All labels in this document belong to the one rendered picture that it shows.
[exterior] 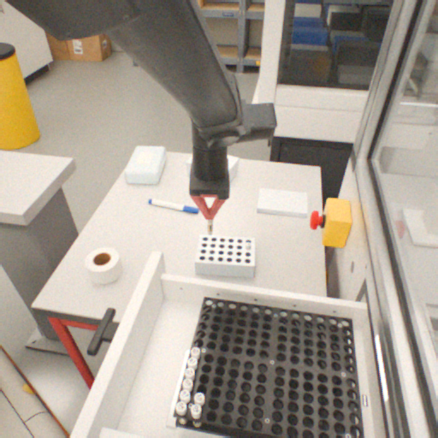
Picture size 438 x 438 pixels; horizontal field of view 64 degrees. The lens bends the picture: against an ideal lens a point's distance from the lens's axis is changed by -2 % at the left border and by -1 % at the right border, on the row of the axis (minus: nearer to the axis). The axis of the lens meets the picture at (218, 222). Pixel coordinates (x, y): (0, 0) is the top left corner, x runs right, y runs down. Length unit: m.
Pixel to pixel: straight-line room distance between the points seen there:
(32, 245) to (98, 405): 0.79
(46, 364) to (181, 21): 1.52
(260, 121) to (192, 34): 0.31
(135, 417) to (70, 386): 1.03
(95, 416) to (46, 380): 1.15
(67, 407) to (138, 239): 0.85
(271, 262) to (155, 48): 0.61
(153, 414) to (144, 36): 0.46
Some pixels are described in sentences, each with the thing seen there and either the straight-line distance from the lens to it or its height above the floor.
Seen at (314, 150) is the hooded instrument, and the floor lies 0.75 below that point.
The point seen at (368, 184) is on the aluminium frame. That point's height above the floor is 0.99.
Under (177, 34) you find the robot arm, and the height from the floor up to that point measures 1.29.
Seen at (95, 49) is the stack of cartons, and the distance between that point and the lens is 4.72.
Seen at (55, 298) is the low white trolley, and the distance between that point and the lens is 0.80.
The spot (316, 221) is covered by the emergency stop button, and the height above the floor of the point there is 0.89.
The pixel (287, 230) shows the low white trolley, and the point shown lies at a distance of 0.88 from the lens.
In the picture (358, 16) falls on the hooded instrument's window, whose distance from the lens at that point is 1.09.
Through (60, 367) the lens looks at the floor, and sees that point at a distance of 1.62.
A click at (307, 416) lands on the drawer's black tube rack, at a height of 0.90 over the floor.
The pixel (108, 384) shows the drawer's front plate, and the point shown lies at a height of 0.93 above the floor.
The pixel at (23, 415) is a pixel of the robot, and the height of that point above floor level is 0.28.
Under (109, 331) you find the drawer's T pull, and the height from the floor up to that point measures 0.91.
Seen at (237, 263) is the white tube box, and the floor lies 0.80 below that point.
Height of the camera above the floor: 1.35
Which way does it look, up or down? 42 degrees down
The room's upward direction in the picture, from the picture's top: straight up
